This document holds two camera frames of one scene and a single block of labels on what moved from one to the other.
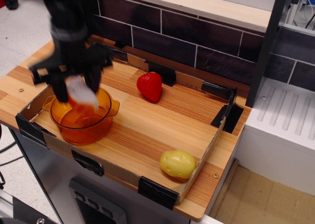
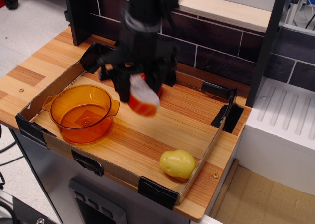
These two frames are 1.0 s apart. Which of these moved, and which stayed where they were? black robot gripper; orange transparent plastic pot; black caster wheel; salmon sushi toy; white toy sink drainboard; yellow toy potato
Moved: salmon sushi toy; black robot gripper
Stayed: black caster wheel; orange transparent plastic pot; white toy sink drainboard; yellow toy potato
